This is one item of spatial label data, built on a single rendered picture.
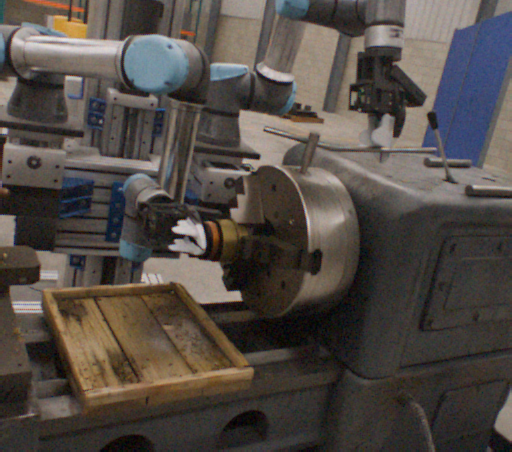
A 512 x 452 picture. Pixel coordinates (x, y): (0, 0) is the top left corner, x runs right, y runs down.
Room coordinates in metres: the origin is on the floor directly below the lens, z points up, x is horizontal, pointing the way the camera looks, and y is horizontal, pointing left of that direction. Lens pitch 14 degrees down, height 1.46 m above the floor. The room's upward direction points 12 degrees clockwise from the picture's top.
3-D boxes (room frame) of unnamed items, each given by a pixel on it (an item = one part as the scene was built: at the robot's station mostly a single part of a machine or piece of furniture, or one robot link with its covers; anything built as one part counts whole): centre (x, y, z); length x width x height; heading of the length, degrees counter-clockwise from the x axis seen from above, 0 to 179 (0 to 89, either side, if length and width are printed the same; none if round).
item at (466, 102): (7.58, -2.29, 1.18); 4.12 x 0.80 x 2.35; 173
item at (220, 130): (1.67, 0.17, 1.21); 0.15 x 0.15 x 0.10
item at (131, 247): (1.25, 0.26, 0.98); 0.11 x 0.08 x 0.11; 164
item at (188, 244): (1.00, 0.12, 1.07); 0.09 x 0.06 x 0.03; 32
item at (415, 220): (1.36, -0.39, 1.06); 0.59 x 0.48 x 0.39; 123
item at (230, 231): (1.04, 0.06, 1.08); 0.09 x 0.09 x 0.09; 33
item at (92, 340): (0.97, 0.17, 0.89); 0.36 x 0.30 x 0.04; 33
